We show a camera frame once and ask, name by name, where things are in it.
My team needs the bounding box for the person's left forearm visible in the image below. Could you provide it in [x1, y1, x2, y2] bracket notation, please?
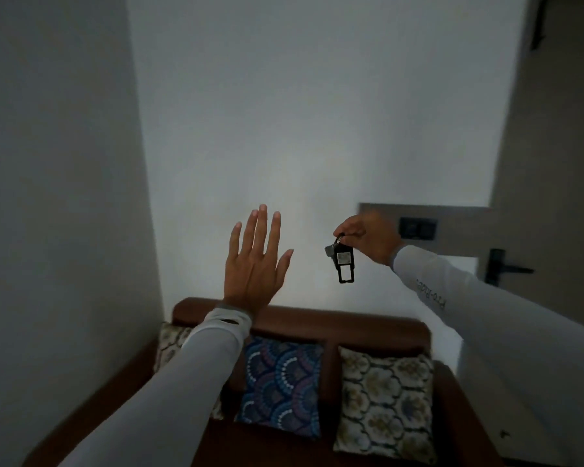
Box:
[58, 307, 253, 467]

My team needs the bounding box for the blue patterned cushion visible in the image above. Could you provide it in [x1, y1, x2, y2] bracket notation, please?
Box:
[234, 335, 325, 439]

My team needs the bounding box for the person's right forearm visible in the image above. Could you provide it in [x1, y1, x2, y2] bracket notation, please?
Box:
[391, 244, 584, 467]

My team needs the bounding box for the black switch panel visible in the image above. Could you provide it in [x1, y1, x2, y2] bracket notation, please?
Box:
[399, 217, 438, 241]

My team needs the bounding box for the black door handle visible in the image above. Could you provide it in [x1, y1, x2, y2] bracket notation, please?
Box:
[484, 248, 535, 288]

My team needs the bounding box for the large cream floral cushion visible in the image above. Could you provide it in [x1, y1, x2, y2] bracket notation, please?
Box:
[333, 345, 439, 465]

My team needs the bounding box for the person's right hand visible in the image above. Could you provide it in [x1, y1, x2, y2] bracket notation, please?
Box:
[333, 212, 405, 267]

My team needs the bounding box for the black key fob with keys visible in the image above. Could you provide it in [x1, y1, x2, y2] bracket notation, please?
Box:
[324, 233, 355, 285]

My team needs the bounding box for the grey wall panel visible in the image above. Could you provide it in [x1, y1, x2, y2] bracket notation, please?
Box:
[359, 202, 493, 258]

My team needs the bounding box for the grey door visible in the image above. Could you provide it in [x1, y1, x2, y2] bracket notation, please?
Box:
[477, 0, 584, 337]

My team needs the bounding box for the small cream floral cushion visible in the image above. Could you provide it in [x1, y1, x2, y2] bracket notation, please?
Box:
[153, 321, 225, 422]

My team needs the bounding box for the brown sofa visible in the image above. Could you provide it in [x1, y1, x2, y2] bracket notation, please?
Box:
[22, 297, 505, 467]

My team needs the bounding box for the person's left hand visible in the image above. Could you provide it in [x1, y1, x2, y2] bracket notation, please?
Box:
[222, 204, 294, 318]

